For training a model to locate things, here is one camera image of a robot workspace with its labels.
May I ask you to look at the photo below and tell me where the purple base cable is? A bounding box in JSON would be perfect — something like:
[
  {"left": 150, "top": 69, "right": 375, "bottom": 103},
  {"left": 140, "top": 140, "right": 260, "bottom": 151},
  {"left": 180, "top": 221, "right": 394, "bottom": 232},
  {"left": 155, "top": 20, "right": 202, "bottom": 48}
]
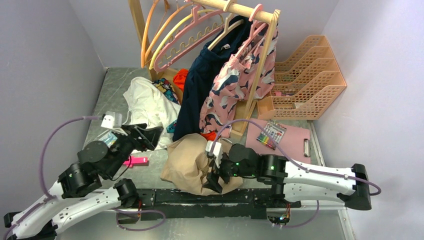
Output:
[
  {"left": 281, "top": 200, "right": 321, "bottom": 229},
  {"left": 112, "top": 206, "right": 167, "bottom": 232}
]

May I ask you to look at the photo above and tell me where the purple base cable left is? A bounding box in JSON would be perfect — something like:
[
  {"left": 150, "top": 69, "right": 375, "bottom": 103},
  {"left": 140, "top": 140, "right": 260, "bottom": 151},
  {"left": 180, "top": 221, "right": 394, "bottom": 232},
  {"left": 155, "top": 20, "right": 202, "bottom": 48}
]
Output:
[{"left": 112, "top": 206, "right": 167, "bottom": 232}]

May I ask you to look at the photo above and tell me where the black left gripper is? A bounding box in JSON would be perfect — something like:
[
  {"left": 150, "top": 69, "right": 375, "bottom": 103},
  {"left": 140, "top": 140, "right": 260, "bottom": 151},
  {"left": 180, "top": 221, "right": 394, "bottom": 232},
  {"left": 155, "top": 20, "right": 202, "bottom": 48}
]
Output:
[{"left": 106, "top": 122, "right": 164, "bottom": 177}]

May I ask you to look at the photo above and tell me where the pink shark print garment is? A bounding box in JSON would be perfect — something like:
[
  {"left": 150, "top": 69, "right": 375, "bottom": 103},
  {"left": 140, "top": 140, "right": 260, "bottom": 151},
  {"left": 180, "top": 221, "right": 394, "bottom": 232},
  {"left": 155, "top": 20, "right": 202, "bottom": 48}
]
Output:
[{"left": 199, "top": 23, "right": 279, "bottom": 135}]

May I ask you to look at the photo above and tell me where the navy blue hanging garment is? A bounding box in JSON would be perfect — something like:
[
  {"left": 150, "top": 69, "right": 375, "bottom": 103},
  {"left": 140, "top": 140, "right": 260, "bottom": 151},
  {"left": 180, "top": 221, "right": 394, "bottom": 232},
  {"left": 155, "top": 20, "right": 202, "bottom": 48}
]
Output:
[{"left": 172, "top": 15, "right": 252, "bottom": 142}]

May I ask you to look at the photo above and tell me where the blue toothbrush blister pack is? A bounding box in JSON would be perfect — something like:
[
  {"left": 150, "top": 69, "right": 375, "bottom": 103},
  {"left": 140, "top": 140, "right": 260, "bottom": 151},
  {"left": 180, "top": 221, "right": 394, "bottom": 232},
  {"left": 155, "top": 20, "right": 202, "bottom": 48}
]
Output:
[{"left": 99, "top": 131, "right": 118, "bottom": 148}]

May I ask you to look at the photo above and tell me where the cream hanger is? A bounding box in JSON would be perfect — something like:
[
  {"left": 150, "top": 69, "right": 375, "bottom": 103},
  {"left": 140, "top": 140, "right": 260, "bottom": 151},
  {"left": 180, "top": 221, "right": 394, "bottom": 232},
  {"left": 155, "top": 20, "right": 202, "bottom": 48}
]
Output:
[{"left": 208, "top": 13, "right": 244, "bottom": 51}]

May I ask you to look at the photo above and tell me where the pink notched hanger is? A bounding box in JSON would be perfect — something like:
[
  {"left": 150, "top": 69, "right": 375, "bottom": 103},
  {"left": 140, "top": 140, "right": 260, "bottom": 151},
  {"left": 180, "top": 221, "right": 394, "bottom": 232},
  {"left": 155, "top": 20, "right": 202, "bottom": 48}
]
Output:
[{"left": 153, "top": 0, "right": 233, "bottom": 73}]

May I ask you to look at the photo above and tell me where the colourful patterned garment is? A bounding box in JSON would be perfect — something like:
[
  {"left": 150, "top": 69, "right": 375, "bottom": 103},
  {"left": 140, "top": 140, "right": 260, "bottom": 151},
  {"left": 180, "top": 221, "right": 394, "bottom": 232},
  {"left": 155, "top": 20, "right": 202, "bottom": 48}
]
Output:
[{"left": 152, "top": 78, "right": 180, "bottom": 105}]

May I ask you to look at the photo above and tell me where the yellow hanger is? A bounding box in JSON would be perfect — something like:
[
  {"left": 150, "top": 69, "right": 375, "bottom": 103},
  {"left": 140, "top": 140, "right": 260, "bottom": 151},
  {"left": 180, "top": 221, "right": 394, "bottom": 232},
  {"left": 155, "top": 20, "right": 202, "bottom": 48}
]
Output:
[{"left": 148, "top": 8, "right": 226, "bottom": 71}]

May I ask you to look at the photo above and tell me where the marker pen set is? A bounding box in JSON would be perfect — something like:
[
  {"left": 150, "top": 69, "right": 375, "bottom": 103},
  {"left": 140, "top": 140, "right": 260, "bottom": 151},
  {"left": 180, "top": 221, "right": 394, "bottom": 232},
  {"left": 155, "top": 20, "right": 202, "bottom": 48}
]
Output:
[{"left": 256, "top": 120, "right": 287, "bottom": 150}]

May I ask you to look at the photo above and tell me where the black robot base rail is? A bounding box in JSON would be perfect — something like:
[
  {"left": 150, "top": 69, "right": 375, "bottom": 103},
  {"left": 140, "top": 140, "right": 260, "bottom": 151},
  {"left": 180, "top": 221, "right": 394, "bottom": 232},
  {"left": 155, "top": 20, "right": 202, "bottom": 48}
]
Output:
[{"left": 127, "top": 188, "right": 287, "bottom": 220}]

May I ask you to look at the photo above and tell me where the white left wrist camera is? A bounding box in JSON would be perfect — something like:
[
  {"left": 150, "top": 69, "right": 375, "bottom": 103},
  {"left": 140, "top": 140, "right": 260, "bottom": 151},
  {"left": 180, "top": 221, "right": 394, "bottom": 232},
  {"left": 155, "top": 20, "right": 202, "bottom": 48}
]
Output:
[{"left": 100, "top": 111, "right": 123, "bottom": 130}]

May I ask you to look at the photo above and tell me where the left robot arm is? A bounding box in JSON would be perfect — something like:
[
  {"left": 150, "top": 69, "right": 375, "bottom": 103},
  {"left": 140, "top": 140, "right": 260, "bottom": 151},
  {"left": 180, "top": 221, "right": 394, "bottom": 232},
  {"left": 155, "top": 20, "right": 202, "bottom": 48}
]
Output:
[{"left": 3, "top": 123, "right": 164, "bottom": 240}]

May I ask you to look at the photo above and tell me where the orange mesh garment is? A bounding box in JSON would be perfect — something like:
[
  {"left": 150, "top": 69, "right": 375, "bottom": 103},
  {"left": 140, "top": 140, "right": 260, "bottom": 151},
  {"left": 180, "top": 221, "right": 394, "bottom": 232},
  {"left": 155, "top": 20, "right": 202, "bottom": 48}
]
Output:
[{"left": 173, "top": 68, "right": 189, "bottom": 92}]

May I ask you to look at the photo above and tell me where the white garment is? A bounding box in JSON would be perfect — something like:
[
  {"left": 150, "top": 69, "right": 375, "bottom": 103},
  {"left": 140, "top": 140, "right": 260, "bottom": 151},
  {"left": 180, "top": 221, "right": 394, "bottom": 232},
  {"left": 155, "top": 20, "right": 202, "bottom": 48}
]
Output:
[{"left": 123, "top": 76, "right": 181, "bottom": 150}]

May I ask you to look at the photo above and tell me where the pink hanger with garment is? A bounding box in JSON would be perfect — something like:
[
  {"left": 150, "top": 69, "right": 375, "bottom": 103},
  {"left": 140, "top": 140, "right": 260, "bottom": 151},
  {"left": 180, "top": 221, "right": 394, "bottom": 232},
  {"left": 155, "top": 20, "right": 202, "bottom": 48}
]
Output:
[{"left": 234, "top": 3, "right": 266, "bottom": 59}]

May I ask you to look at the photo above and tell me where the peach mesh file organizer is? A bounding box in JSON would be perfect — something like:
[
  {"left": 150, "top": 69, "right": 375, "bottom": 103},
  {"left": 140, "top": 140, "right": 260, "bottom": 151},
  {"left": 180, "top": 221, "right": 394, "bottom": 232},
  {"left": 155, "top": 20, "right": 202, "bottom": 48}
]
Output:
[{"left": 257, "top": 35, "right": 347, "bottom": 121}]

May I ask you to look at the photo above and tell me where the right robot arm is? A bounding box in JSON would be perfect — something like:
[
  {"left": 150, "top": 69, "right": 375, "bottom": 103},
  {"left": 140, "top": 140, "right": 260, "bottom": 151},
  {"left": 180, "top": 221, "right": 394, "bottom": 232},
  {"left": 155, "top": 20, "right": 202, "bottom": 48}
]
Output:
[{"left": 203, "top": 141, "right": 372, "bottom": 211}]

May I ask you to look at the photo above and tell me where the wooden clothes rack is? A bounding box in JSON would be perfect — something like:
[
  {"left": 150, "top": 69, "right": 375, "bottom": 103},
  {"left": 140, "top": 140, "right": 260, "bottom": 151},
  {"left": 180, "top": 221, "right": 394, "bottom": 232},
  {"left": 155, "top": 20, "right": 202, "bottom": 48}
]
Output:
[{"left": 129, "top": 0, "right": 280, "bottom": 141}]

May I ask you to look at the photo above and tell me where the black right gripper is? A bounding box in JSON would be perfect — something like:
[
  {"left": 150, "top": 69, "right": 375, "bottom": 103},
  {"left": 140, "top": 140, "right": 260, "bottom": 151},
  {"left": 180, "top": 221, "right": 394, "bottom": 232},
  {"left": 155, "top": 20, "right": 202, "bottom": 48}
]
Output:
[{"left": 202, "top": 151, "right": 257, "bottom": 193}]

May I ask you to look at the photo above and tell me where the pink clipboard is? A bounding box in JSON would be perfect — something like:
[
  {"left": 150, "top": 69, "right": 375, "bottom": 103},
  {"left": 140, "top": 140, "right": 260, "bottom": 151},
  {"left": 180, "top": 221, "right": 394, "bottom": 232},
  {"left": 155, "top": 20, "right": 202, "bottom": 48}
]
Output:
[{"left": 245, "top": 123, "right": 311, "bottom": 164}]

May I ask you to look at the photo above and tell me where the orange hanger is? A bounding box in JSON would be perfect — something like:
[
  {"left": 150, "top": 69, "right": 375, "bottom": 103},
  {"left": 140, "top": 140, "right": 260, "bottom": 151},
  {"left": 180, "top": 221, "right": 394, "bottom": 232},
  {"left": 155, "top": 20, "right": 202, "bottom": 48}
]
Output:
[{"left": 140, "top": 0, "right": 170, "bottom": 69}]

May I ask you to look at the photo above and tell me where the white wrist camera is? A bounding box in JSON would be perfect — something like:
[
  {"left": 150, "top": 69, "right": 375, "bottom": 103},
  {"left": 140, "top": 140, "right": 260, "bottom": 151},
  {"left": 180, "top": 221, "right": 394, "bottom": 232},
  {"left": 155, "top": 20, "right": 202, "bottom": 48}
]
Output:
[
  {"left": 100, "top": 111, "right": 123, "bottom": 130},
  {"left": 205, "top": 140, "right": 223, "bottom": 168}
]

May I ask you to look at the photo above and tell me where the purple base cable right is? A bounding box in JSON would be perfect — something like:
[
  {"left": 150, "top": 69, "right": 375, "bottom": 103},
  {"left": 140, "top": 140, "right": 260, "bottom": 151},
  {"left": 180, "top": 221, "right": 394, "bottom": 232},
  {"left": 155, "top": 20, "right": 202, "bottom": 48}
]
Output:
[{"left": 281, "top": 200, "right": 321, "bottom": 229}]

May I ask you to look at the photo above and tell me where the pink clothes clip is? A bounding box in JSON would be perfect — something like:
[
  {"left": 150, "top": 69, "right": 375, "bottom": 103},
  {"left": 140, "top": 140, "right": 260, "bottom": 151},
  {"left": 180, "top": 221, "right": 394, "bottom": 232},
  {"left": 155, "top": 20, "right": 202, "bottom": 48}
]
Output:
[{"left": 123, "top": 157, "right": 149, "bottom": 168}]

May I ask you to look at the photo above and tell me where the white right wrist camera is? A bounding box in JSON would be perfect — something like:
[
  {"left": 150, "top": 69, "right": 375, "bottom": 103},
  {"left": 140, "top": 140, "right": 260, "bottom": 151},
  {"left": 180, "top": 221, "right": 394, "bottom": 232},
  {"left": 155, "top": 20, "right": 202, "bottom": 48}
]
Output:
[{"left": 205, "top": 140, "right": 223, "bottom": 168}]

